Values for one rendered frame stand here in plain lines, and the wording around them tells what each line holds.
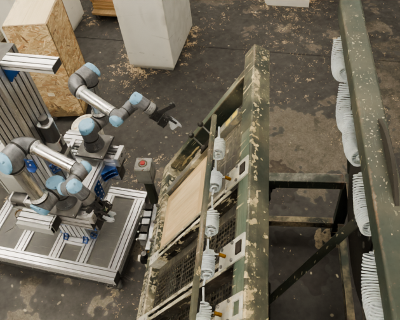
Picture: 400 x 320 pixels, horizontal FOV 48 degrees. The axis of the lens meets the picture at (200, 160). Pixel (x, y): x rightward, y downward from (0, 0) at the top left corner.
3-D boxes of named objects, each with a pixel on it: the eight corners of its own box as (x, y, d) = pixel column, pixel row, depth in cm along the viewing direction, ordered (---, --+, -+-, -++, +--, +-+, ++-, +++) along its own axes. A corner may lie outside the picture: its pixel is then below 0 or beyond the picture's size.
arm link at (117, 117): (57, 80, 277) (117, 120, 263) (70, 70, 282) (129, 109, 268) (61, 93, 287) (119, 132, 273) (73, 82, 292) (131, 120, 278)
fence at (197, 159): (172, 190, 317) (167, 188, 315) (244, 110, 248) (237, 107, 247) (171, 195, 314) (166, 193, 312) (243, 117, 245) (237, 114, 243)
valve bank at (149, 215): (146, 212, 344) (141, 194, 325) (165, 213, 342) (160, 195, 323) (134, 273, 313) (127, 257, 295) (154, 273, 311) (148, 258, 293)
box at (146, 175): (141, 171, 346) (136, 157, 332) (156, 172, 345) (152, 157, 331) (138, 184, 339) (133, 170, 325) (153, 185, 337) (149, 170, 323)
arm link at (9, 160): (63, 202, 286) (20, 143, 246) (48, 220, 278) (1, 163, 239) (49, 197, 291) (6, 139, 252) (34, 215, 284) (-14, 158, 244)
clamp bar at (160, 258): (160, 257, 284) (126, 246, 277) (268, 162, 198) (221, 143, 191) (158, 272, 278) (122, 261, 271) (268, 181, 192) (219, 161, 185)
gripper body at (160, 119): (162, 124, 283) (147, 114, 278) (171, 113, 281) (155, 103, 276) (164, 129, 276) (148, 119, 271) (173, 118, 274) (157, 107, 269)
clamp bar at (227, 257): (151, 317, 261) (112, 306, 253) (267, 239, 175) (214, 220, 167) (148, 334, 255) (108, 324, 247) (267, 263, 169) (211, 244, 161)
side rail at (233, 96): (184, 164, 334) (171, 159, 330) (268, 67, 254) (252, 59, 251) (183, 171, 330) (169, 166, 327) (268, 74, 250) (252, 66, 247)
